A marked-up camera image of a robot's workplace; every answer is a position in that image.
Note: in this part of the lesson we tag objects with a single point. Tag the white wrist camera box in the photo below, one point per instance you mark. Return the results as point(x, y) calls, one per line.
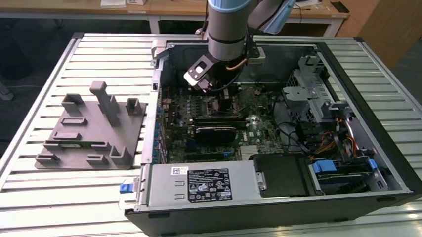
point(198, 71)
point(258, 58)

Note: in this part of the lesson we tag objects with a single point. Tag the black open PC case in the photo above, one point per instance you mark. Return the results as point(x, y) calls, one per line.
point(230, 217)

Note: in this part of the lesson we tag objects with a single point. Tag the grey furniture foot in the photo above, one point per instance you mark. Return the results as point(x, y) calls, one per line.
point(7, 95)

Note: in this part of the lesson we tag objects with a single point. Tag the small white box on desk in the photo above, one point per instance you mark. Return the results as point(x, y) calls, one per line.
point(136, 2)

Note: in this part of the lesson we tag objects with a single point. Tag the grey metal drive cage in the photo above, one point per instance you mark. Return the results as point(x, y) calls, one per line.
point(297, 96)

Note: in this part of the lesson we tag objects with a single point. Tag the CPU socket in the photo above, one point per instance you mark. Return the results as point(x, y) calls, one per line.
point(213, 106)

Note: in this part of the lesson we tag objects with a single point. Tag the green RAM stick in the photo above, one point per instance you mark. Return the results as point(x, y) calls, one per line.
point(86, 144)

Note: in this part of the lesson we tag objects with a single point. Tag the wooden desk white frame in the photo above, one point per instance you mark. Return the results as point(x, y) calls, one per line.
point(50, 8)

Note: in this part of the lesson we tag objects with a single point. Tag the white barcode sticker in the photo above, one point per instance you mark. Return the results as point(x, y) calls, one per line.
point(178, 170)

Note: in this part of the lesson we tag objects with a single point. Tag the blue disk carrier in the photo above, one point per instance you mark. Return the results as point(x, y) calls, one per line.
point(325, 166)

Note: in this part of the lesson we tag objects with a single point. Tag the green motherboard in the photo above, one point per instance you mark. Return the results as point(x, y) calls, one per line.
point(263, 138)

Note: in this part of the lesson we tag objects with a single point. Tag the small black graphics card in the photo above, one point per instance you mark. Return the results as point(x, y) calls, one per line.
point(214, 135)

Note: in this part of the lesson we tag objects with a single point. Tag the brown wooden cabinet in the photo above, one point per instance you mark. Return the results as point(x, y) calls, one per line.
point(389, 24)

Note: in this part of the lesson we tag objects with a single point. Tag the small silver heat sink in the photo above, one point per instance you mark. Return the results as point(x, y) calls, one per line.
point(250, 151)

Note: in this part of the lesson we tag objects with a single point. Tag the long black expansion slot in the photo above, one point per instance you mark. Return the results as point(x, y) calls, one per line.
point(218, 122)

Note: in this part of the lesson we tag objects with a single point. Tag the blue case latch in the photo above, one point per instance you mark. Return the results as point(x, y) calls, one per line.
point(126, 187)

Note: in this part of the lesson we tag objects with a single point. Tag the black rating label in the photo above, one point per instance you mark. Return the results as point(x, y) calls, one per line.
point(209, 185)

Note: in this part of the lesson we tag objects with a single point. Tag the grey power supply unit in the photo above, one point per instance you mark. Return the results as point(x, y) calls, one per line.
point(164, 182)

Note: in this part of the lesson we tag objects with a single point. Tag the black object on desk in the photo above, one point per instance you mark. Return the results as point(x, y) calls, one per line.
point(339, 6)

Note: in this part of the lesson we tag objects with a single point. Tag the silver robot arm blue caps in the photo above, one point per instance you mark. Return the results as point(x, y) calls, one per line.
point(227, 29)

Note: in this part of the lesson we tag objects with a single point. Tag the grey plastic parts rack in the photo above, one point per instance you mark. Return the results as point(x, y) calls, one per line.
point(92, 128)

